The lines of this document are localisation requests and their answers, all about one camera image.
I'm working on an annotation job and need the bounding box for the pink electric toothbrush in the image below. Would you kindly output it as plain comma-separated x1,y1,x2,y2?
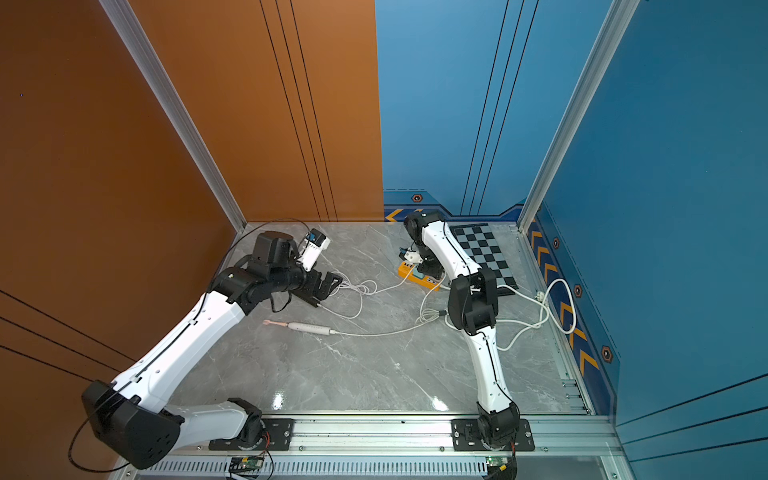
263,320,337,336

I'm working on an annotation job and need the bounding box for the thin white cable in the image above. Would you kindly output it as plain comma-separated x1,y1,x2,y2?
332,281,451,338

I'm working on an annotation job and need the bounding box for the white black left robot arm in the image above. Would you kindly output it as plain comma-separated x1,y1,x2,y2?
81,229,342,469

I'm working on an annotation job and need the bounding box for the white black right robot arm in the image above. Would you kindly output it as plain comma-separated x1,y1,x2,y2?
403,211,520,449

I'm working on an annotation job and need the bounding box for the orange power strip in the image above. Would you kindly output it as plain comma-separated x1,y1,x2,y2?
397,261,441,291

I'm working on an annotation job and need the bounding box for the black grey chessboard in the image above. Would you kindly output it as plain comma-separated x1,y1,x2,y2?
450,223,517,296

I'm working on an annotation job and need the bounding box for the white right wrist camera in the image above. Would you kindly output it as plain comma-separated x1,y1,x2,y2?
399,248,423,265

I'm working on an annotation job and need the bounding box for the white power strip cord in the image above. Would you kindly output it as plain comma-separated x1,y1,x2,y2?
491,277,578,353

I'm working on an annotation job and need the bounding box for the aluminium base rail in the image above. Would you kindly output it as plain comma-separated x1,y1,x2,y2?
107,410,631,480

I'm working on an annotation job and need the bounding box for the aluminium corner post right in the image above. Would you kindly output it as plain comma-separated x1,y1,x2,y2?
518,0,640,233

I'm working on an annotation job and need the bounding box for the aluminium corner post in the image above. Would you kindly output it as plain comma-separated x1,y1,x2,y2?
99,0,247,232
518,0,640,233

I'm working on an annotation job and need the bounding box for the aluminium corner post left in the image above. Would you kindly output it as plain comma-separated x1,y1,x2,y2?
99,0,247,232

